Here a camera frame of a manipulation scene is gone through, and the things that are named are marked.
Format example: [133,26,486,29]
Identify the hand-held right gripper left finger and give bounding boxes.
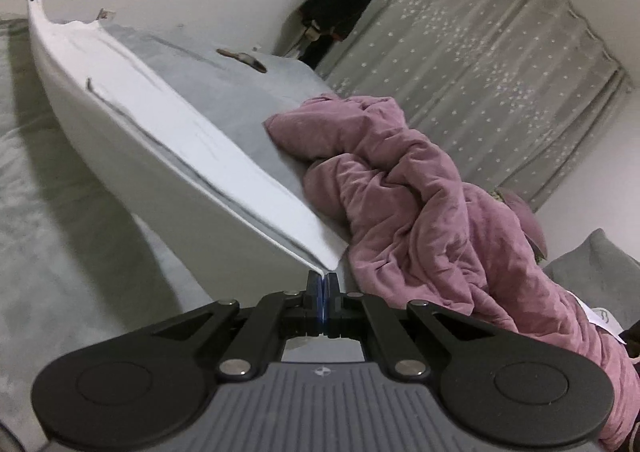
[150,271,326,379]

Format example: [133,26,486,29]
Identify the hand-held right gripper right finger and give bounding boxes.
[324,272,501,379]

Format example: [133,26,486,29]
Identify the black hanging clothes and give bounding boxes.
[297,0,379,70]

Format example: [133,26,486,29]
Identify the pink quilt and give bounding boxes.
[263,92,640,452]

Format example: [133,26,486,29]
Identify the brown wooden tool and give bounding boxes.
[216,48,268,71]

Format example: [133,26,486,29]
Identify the grey pillow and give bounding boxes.
[542,229,640,333]

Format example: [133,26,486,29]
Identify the white printed cloth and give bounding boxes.
[575,294,628,345]

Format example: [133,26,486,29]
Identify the grey star curtain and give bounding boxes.
[320,0,636,213]

